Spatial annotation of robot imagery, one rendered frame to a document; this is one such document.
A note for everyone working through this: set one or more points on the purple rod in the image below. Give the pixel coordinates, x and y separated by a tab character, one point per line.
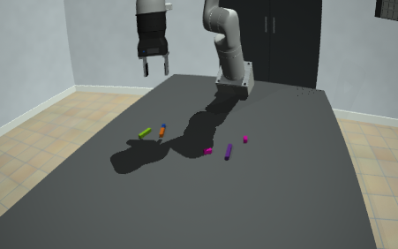
228	151

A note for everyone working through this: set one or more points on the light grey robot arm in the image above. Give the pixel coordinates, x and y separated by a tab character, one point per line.
225	22

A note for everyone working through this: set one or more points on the orange rod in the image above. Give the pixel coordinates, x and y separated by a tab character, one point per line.
162	132

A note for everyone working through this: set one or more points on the lime green rod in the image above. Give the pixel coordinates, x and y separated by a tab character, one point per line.
144	133

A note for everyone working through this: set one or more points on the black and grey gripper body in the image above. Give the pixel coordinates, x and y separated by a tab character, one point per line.
151	27

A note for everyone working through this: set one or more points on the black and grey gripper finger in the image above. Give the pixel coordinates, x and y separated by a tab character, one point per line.
166	64
145	66

